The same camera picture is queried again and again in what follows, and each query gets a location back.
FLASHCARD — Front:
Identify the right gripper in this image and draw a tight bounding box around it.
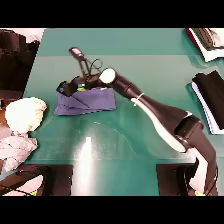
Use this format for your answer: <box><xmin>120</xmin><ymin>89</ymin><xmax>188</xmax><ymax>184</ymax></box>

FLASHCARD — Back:
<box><xmin>56</xmin><ymin>74</ymin><xmax>102</xmax><ymax>98</ymax></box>

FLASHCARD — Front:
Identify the blue shirt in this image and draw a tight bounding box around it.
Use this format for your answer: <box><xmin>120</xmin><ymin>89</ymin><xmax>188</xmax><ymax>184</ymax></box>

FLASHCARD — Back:
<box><xmin>54</xmin><ymin>87</ymin><xmax>117</xmax><ymax>116</ymax></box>

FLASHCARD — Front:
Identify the cream garment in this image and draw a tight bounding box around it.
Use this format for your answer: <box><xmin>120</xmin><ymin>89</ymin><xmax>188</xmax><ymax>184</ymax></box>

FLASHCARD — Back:
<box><xmin>4</xmin><ymin>96</ymin><xmax>48</xmax><ymax>135</ymax></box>

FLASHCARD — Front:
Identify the pale pink garment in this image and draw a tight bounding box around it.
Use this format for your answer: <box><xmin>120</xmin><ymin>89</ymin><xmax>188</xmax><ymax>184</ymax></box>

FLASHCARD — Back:
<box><xmin>0</xmin><ymin>124</ymin><xmax>40</xmax><ymax>173</ymax></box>

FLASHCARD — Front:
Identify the black cable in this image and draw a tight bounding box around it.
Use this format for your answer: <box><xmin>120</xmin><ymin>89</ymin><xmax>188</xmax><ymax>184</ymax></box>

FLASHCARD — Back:
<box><xmin>87</xmin><ymin>58</ymin><xmax>104</xmax><ymax>75</ymax></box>

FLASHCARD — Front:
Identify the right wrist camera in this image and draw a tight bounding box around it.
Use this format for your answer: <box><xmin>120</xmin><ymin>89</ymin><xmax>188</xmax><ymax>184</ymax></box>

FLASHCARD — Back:
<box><xmin>68</xmin><ymin>46</ymin><xmax>93</xmax><ymax>80</ymax></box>

